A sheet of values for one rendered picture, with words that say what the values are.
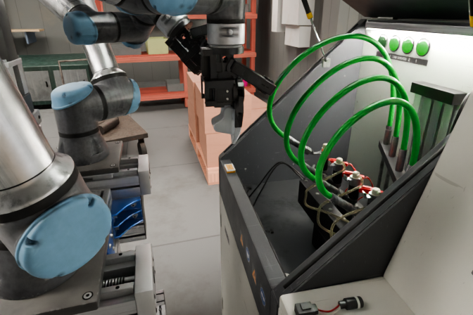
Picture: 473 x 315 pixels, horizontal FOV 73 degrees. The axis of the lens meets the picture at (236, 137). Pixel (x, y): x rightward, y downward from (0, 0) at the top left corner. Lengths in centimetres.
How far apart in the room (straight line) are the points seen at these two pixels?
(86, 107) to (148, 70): 656
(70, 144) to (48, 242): 64
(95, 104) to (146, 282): 57
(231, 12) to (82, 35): 38
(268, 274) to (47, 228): 46
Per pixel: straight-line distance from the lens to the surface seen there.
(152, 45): 517
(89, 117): 105
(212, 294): 199
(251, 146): 122
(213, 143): 281
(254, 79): 67
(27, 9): 778
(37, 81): 593
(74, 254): 49
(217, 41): 63
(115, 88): 109
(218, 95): 65
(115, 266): 76
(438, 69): 102
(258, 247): 80
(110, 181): 110
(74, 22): 85
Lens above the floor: 147
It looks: 22 degrees down
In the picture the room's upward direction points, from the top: straight up
